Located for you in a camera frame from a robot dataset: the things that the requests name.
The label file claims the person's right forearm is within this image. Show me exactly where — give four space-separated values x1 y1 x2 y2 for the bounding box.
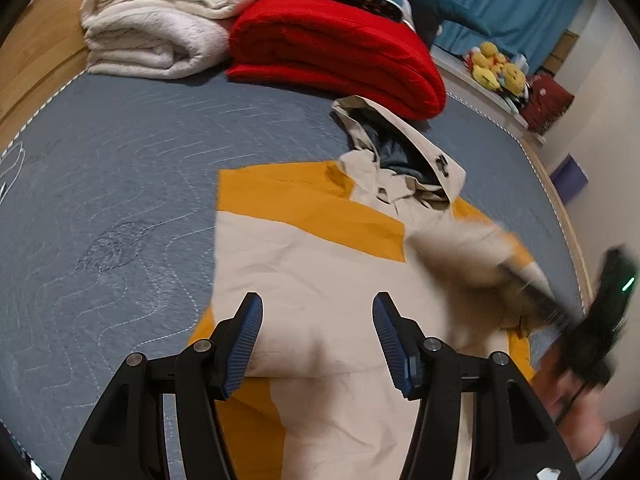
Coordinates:
570 425 628 478

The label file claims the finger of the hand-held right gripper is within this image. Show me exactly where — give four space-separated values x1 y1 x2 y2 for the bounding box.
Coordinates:
500 260 586 333

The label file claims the folded red blanket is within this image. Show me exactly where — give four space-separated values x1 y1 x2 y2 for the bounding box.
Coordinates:
226 0 447 121

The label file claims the white ledge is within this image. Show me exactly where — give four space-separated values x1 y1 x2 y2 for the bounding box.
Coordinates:
432 45 547 148

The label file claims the yellow plush toy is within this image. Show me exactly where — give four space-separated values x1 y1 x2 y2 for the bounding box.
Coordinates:
467 41 502 86
499 61 531 96

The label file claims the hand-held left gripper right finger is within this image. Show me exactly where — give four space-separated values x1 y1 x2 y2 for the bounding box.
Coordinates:
372 292 583 480

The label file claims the person's right hand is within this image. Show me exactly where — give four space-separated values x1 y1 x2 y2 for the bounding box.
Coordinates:
542 350 618 436

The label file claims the thin black cable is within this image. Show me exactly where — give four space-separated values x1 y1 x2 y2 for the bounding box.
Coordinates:
554 379 587 423

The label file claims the wooden bed frame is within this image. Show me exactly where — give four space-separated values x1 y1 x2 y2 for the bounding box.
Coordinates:
520 140 594 311

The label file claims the beige and yellow jacket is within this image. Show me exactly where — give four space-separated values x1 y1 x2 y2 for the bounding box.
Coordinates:
186 96 556 480

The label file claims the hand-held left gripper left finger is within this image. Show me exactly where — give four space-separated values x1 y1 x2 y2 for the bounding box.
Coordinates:
60 292 264 480

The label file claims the purple box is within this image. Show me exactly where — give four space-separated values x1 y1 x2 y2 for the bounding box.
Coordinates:
550 155 588 204

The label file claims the dark red bag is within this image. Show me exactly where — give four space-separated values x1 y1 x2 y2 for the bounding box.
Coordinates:
522 74 575 133

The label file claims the folded white blanket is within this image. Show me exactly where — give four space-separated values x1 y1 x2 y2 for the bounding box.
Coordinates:
81 0 258 80

